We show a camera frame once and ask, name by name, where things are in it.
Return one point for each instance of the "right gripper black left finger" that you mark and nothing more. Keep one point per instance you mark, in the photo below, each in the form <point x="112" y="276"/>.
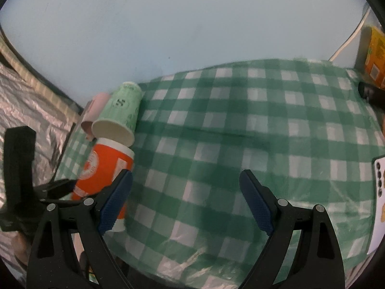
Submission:
<point x="53" y="262"/>

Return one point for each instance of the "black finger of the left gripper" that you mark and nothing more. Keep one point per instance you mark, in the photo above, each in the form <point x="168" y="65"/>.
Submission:
<point x="55" y="189"/>

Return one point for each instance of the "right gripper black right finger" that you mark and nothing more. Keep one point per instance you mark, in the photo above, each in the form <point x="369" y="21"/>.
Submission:
<point x="302" y="250"/>

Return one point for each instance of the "orange paper cup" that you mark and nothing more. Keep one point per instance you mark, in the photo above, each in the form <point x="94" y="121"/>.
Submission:
<point x="106" y="160"/>

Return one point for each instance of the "green leaf-print paper cup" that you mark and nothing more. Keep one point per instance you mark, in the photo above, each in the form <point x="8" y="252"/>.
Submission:
<point x="117" y="121"/>

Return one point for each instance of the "white smartphone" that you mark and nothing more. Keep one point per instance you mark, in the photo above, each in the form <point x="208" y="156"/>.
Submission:
<point x="378" y="227"/>

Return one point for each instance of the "pink plastic mug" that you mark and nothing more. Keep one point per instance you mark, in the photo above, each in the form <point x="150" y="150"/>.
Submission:
<point x="91" y="113"/>

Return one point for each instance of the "silver foil curtain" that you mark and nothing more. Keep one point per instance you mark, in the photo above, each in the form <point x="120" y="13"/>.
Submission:
<point x="26" y="101"/>

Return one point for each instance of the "green checkered tablecloth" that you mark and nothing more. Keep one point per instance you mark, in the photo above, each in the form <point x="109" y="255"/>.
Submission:
<point x="300" y="126"/>

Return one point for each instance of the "small black object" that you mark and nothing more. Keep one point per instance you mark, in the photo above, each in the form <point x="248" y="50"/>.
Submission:
<point x="373" y="95"/>

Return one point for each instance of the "orange-label drink bottle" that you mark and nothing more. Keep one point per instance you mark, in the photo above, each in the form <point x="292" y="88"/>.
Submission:
<point x="375" y="60"/>

